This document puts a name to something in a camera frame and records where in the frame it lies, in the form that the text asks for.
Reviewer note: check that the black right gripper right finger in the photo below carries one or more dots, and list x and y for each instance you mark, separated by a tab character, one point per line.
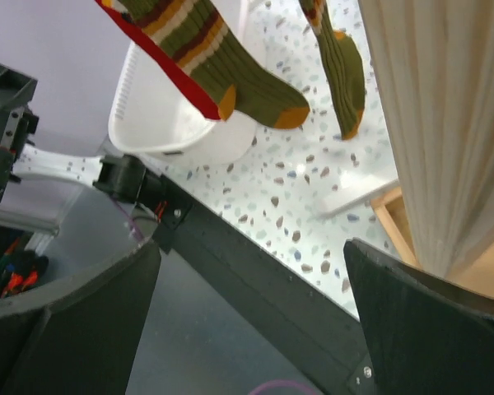
424	335

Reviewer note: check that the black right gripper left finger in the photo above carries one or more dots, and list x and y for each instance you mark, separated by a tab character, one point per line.
78	334

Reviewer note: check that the green striped sock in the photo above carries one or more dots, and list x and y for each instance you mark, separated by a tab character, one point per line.
195	37
343	67

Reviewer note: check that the red Christmas sock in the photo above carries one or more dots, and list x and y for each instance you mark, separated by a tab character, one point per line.
188	88

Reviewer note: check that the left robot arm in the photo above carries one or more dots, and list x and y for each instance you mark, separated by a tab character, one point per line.
125	179

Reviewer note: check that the wooden rack base tray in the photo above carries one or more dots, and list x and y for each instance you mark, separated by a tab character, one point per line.
390	211

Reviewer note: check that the white plastic basin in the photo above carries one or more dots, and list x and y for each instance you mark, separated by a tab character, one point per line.
151	119

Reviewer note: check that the wooden rack post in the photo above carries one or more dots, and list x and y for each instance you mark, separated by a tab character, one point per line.
434	65

